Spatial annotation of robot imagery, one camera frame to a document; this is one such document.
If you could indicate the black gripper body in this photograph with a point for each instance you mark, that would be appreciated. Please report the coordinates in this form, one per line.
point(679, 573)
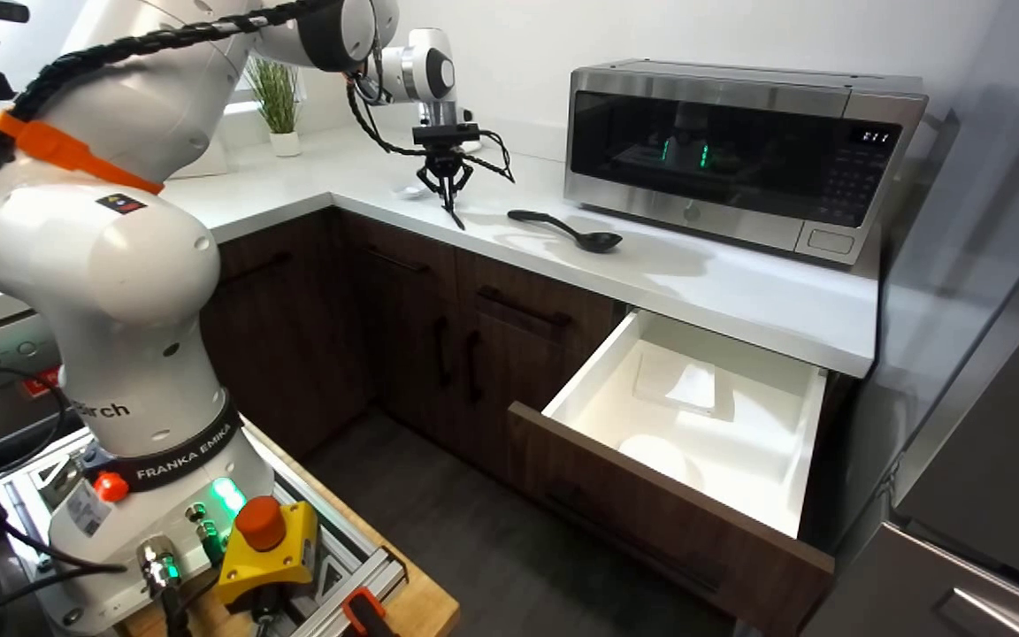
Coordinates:
point(442, 142)

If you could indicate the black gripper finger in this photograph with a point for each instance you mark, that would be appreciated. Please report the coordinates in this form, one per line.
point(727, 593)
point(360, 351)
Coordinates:
point(432, 186)
point(460, 177)

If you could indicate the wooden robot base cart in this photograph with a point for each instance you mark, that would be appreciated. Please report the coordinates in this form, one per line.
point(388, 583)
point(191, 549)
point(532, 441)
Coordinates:
point(343, 553)

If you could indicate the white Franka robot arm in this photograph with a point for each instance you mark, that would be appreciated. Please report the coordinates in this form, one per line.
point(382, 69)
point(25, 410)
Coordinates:
point(121, 273)

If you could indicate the black serving spoon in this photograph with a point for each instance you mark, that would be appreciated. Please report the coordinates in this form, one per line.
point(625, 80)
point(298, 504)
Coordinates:
point(593, 242)

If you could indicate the dark wood cabinet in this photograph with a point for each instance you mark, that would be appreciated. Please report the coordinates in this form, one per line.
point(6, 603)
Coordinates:
point(329, 317)

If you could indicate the small potted green plant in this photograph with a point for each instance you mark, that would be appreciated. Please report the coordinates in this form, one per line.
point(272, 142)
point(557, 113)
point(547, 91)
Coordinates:
point(277, 103)

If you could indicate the stainless steel microwave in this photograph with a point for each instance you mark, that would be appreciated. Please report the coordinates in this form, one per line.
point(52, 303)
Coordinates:
point(787, 160)

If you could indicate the yellow emergency stop button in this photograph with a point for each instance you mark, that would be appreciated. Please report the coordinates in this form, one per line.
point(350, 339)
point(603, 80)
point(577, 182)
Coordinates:
point(271, 546)

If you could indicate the stainless steel refrigerator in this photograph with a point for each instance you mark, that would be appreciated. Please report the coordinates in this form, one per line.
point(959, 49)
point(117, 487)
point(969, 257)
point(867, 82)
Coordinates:
point(922, 482)

